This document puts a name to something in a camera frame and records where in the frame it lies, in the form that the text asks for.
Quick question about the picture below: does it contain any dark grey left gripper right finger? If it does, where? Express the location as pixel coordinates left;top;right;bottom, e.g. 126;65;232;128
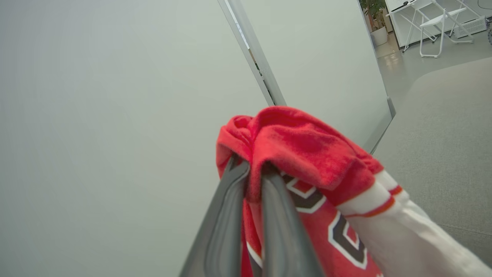
261;167;326;277

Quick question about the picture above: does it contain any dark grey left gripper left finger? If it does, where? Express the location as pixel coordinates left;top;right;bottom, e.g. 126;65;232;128
180;155;251;277

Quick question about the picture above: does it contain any red and white sports jersey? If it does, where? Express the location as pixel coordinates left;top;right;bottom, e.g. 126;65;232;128
216;106;492;277

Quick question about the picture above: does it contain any grey fabric sofa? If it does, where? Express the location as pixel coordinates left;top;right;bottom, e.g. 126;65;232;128
373;57;492;266

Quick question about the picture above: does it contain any white plant pot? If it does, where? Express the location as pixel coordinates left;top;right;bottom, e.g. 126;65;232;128
371;26;389;47

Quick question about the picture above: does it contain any green potted plant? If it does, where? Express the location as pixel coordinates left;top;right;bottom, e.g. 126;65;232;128
360;0;387;30

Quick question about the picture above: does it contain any white folding table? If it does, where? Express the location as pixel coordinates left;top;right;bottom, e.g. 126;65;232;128
386;0;439;53

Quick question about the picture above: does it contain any white folding chair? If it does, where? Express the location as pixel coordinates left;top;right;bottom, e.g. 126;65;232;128
419;0;474;58

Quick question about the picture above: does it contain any white perforated flat box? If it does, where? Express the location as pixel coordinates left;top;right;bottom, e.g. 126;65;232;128
453;17;489;39

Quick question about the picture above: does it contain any grey partition frame post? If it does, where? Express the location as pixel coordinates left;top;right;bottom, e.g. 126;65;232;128
217;0;287;107

